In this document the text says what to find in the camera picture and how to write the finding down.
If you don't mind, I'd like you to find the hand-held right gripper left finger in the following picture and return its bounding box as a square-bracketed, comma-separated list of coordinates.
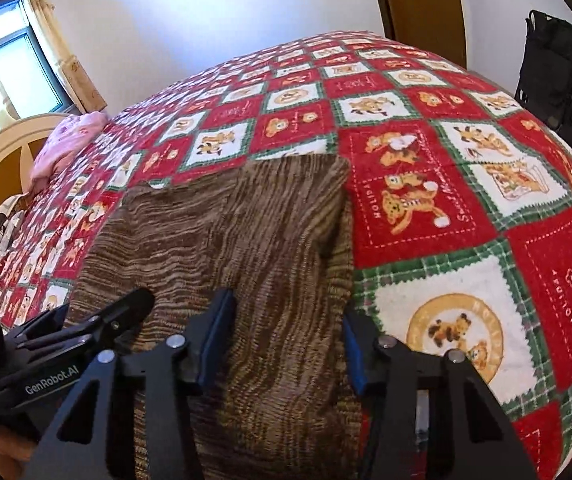
[30, 287, 239, 480]

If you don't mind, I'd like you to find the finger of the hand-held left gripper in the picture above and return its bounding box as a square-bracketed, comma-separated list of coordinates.
[6, 287, 155, 356]

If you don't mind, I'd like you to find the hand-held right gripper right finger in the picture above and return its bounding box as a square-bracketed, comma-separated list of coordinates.
[342, 307, 539, 480]

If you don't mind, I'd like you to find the brown knitted sweater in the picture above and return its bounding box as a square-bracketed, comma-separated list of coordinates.
[63, 154, 367, 480]

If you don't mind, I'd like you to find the white cartoon print pillow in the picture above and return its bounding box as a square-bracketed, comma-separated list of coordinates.
[0, 195, 29, 271]

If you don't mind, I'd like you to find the pink pillow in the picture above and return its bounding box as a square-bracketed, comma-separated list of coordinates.
[33, 111, 109, 196]

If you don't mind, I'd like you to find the red checked bear blanket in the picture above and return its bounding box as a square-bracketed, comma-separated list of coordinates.
[0, 30, 572, 480]

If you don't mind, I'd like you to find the cream wooden headboard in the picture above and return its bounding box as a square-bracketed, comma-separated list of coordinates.
[0, 114, 71, 211]

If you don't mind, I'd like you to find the yellow patterned curtain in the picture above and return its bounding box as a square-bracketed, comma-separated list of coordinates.
[18, 0, 106, 113]

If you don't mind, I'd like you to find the window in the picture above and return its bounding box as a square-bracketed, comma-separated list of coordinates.
[0, 0, 66, 121]

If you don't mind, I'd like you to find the brown wooden door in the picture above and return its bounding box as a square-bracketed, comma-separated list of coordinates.
[366, 0, 469, 68]

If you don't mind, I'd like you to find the black bag by wall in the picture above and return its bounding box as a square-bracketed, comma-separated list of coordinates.
[513, 10, 572, 131]

